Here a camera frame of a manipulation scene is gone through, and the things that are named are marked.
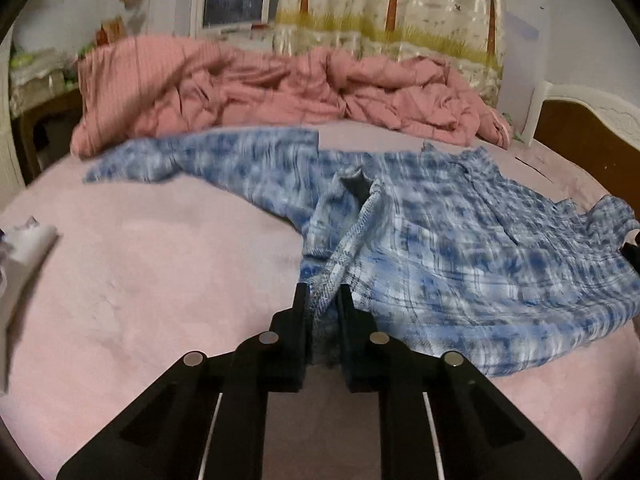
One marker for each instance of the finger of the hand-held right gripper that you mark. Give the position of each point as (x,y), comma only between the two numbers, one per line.
(633,252)

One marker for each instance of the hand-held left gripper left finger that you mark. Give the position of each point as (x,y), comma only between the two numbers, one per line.
(301,321)

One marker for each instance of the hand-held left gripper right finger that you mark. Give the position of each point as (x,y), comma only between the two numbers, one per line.
(346,321)

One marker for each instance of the blue plaid shirt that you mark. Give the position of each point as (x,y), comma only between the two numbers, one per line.
(450,260)

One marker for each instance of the pink pillow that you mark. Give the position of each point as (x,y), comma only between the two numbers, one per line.
(555,160)

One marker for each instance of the brown and white headboard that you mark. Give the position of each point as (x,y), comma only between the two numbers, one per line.
(590,130)

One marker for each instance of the bed with pink sheet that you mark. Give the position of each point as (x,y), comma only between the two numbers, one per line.
(150,285)

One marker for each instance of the green patterned cloth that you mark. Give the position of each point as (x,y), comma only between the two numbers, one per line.
(518,136)

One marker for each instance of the pink quilt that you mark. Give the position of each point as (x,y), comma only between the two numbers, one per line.
(250,90)

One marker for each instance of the white cloth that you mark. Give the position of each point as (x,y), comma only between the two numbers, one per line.
(22,265)

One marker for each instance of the patterned cream curtain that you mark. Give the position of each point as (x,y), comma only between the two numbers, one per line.
(400,5)

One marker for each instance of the wooden nightstand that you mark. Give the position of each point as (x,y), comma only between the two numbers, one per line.
(45,120)

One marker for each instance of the pile of pale cloths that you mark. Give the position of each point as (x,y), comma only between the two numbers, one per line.
(37,70)

